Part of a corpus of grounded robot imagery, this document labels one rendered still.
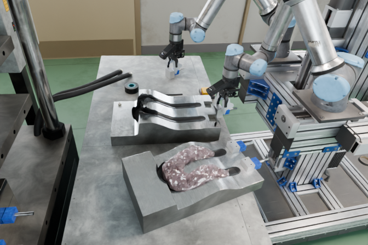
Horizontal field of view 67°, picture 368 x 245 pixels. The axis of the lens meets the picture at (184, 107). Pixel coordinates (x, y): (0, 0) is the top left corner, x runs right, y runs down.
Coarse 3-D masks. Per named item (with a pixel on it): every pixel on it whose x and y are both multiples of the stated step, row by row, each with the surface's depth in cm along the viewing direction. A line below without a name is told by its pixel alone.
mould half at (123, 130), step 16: (160, 96) 140; (192, 96) 146; (208, 96) 146; (128, 112) 136; (160, 112) 129; (176, 112) 135; (192, 112) 135; (208, 112) 136; (112, 128) 126; (128, 128) 127; (144, 128) 121; (160, 128) 123; (176, 128) 126; (192, 128) 126; (208, 128) 127; (112, 144) 125; (128, 144) 126
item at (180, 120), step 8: (144, 96) 134; (152, 96) 136; (136, 104) 135; (168, 104) 139; (176, 104) 140; (184, 104) 141; (192, 104) 141; (200, 104) 141; (136, 112) 134; (144, 112) 128; (152, 112) 127; (136, 120) 127; (168, 120) 127; (176, 120) 131; (184, 120) 131; (192, 120) 131; (200, 120) 130
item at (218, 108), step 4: (216, 104) 147; (220, 104) 148; (216, 108) 145; (220, 108) 145; (232, 108) 149; (236, 108) 150; (216, 112) 145; (220, 112) 145; (228, 112) 147; (216, 116) 146; (220, 116) 147
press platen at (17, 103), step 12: (0, 96) 110; (12, 96) 110; (24, 96) 111; (0, 108) 104; (12, 108) 105; (24, 108) 107; (0, 120) 99; (12, 120) 99; (0, 132) 94; (12, 132) 97; (0, 144) 90; (12, 144) 97; (0, 156) 88; (0, 168) 88
